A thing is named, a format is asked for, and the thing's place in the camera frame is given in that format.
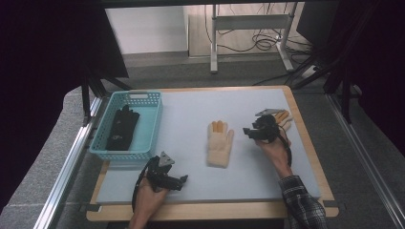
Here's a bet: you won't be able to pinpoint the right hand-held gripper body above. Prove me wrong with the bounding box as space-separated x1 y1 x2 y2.
253 108 283 143

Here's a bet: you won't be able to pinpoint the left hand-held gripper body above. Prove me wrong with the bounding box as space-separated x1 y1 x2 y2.
144 151 182 192

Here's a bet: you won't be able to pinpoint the person's left hand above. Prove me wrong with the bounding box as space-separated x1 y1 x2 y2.
136 177 170 213

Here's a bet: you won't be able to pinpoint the person's right hand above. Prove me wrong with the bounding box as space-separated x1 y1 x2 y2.
255 127 292 175

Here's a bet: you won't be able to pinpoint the teal plastic basket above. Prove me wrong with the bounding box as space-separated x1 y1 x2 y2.
89 90 164 161

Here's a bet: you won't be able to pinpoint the wooden table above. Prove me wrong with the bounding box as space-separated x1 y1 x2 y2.
85 85 340 222

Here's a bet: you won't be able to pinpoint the light blue table mat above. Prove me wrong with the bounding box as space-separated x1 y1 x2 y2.
96 88 322 204

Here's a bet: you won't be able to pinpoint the black glove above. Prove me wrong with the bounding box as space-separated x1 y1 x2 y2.
104 104 141 152

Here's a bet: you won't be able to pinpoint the white power strip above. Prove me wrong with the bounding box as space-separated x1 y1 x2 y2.
300 65 318 79

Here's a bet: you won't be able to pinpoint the black stand legs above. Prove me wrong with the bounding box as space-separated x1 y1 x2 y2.
79 68 133 127
291 53 356 125

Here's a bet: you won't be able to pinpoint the white metal stand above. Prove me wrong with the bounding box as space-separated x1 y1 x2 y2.
209 3 295 74

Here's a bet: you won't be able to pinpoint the black curtain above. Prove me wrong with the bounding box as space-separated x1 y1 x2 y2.
295 0 405 156
0 0 130 208

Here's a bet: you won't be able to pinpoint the white board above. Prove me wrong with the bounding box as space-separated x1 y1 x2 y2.
104 6 189 55

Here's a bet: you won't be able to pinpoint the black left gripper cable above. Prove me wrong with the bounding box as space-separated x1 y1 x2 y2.
131 156 157 214

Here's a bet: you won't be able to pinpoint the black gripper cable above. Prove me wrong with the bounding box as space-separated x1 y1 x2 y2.
276 125 293 168
131 156 157 214

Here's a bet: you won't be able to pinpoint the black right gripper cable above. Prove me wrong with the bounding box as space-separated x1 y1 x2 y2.
276 125 293 168

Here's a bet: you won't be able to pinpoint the black floor cables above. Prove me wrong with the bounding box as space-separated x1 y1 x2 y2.
203 3 314 66

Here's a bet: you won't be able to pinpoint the aluminium rail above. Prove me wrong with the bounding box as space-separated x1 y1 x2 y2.
32 96 103 229
327 94 405 229

